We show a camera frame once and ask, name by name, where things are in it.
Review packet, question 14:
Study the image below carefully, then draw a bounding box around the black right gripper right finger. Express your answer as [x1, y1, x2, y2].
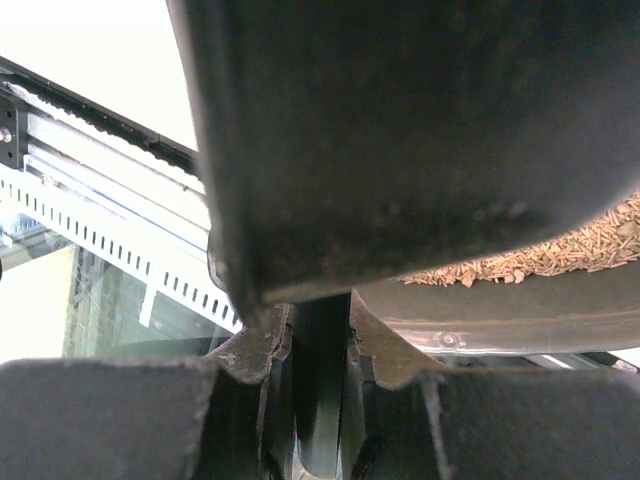
[342, 296, 639, 479]

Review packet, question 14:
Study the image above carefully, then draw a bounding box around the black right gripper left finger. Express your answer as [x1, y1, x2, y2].
[1, 306, 294, 479]

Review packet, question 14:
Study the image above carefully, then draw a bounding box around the dark translucent litter box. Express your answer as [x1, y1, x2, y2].
[352, 189, 640, 359]

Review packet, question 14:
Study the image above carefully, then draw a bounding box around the black slotted litter scoop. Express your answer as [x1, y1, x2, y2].
[167, 0, 640, 480]

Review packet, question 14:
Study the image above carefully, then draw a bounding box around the blue-grey slotted cable duct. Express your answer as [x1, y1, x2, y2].
[1, 167, 242, 333]

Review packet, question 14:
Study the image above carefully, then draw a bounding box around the aluminium mounting rail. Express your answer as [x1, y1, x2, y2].
[1, 59, 210, 255]

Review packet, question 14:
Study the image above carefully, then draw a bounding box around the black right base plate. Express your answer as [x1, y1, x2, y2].
[0, 92, 28, 170]

